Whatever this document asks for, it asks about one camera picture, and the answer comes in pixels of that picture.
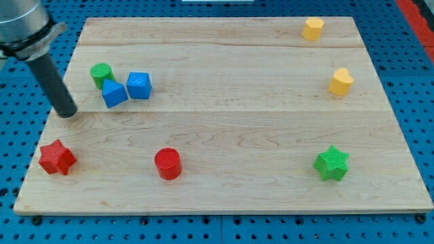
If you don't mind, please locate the red cylinder block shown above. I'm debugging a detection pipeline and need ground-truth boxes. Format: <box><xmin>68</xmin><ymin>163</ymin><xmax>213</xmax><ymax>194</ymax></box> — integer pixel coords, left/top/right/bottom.
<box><xmin>155</xmin><ymin>148</ymin><xmax>182</xmax><ymax>180</ymax></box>

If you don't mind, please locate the red star block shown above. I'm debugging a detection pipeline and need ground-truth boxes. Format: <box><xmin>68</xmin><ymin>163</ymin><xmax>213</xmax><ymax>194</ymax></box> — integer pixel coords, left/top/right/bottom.
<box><xmin>38</xmin><ymin>140</ymin><xmax>77</xmax><ymax>175</ymax></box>

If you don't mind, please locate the green star block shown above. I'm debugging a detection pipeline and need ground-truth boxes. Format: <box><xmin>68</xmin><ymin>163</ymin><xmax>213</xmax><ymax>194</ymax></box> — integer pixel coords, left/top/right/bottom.
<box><xmin>313</xmin><ymin>145</ymin><xmax>350</xmax><ymax>181</ymax></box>

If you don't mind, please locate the yellow heart block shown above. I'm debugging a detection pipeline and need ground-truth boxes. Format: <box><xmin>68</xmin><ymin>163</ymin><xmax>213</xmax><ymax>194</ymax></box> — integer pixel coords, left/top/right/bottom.
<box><xmin>328</xmin><ymin>68</ymin><xmax>354</xmax><ymax>96</ymax></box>

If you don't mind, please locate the green cylinder block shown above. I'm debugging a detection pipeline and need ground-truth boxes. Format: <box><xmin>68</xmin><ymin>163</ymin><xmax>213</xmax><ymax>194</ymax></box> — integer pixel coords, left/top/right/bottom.
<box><xmin>90</xmin><ymin>63</ymin><xmax>115</xmax><ymax>89</ymax></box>

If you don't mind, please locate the blue cube block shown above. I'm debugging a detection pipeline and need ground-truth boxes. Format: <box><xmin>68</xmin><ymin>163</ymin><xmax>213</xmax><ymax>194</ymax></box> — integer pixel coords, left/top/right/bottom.
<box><xmin>126</xmin><ymin>72</ymin><xmax>152</xmax><ymax>100</ymax></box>

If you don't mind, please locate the blue triangle block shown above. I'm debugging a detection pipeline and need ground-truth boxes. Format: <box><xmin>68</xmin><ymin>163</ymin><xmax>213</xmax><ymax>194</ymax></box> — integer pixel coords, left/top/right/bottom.
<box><xmin>102</xmin><ymin>79</ymin><xmax>128</xmax><ymax>108</ymax></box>

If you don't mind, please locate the yellow hexagon block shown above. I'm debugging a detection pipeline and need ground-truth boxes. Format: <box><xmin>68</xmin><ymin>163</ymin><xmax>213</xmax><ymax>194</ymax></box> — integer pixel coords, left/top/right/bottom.
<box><xmin>302</xmin><ymin>17</ymin><xmax>325</xmax><ymax>41</ymax></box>

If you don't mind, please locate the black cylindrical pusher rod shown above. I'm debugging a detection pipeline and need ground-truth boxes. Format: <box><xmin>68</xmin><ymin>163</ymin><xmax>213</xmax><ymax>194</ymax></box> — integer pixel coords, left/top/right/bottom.
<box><xmin>26</xmin><ymin>53</ymin><xmax>77</xmax><ymax>118</ymax></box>

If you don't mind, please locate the wooden board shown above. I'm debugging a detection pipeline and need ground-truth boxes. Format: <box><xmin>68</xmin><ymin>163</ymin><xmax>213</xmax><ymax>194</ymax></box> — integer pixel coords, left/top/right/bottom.
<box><xmin>14</xmin><ymin>17</ymin><xmax>433</xmax><ymax>216</ymax></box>

